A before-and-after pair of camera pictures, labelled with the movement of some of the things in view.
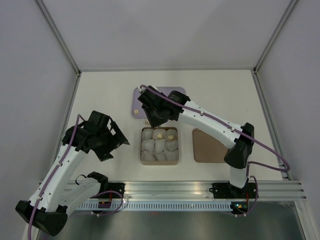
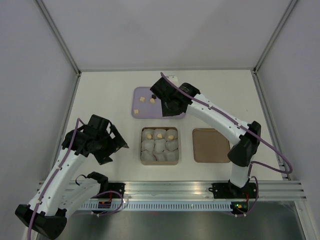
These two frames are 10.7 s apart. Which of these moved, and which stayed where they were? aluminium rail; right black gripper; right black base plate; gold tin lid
Moved: right black gripper
Stayed: right black base plate; gold tin lid; aluminium rail
